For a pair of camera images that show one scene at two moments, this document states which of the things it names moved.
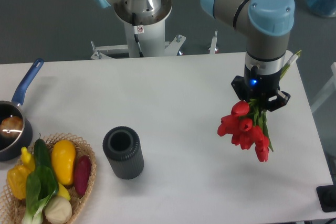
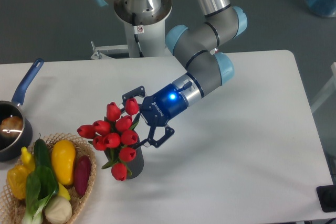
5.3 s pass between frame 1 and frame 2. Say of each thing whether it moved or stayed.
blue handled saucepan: stayed
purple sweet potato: stayed
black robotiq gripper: moved
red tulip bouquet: moved
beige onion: stayed
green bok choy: stayed
